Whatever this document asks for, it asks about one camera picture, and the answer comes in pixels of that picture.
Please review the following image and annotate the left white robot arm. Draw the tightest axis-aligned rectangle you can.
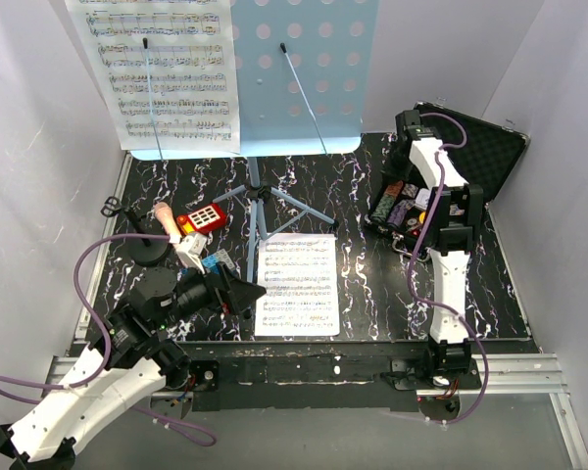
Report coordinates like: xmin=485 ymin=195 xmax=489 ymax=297
xmin=0 ymin=263 xmax=267 ymax=469

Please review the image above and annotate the purple chip row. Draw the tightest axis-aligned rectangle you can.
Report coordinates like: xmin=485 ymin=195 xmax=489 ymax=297
xmin=386 ymin=199 xmax=415 ymax=228

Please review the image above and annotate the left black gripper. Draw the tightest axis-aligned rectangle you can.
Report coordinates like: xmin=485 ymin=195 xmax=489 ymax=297
xmin=154 ymin=258 xmax=267 ymax=331

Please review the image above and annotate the black microphone stand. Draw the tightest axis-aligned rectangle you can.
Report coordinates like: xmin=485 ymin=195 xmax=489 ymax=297
xmin=100 ymin=196 xmax=171 ymax=267

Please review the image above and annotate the white card deck box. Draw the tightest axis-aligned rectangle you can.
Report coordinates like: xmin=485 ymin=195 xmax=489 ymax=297
xmin=415 ymin=188 xmax=431 ymax=211

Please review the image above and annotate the black poker chip case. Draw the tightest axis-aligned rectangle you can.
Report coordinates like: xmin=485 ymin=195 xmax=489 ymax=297
xmin=367 ymin=103 xmax=529 ymax=258

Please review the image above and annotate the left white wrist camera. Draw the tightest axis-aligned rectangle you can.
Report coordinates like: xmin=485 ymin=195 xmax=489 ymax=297
xmin=170 ymin=232 xmax=208 ymax=273

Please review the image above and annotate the blue music stand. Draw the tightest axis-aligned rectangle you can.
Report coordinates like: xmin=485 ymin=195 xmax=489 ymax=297
xmin=129 ymin=0 xmax=381 ymax=319

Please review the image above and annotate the left aluminium rail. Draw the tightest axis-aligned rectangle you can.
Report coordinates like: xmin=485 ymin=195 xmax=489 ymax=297
xmin=47 ymin=152 xmax=132 ymax=381

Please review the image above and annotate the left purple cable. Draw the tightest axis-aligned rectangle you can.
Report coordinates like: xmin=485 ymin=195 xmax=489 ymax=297
xmin=0 ymin=233 xmax=218 ymax=447

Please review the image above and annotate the green chip row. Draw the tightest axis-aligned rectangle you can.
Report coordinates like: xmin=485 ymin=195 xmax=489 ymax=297
xmin=369 ymin=194 xmax=396 ymax=224

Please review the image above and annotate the sheet music page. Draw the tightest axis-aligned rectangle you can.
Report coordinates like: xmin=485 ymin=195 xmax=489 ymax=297
xmin=254 ymin=233 xmax=340 ymax=337
xmin=66 ymin=0 xmax=241 ymax=154

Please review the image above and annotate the pink toy microphone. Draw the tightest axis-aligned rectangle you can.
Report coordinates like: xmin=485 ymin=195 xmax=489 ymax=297
xmin=153 ymin=202 xmax=182 ymax=245

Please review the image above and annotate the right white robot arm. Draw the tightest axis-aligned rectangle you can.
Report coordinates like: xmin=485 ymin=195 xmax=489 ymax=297
xmin=396 ymin=110 xmax=483 ymax=390

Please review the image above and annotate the blue grey brick toy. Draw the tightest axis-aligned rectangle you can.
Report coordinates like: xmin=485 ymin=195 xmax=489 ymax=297
xmin=201 ymin=249 xmax=237 ymax=275

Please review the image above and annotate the red white chip row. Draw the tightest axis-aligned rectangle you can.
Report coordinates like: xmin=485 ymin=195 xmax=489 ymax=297
xmin=383 ymin=180 xmax=404 ymax=199

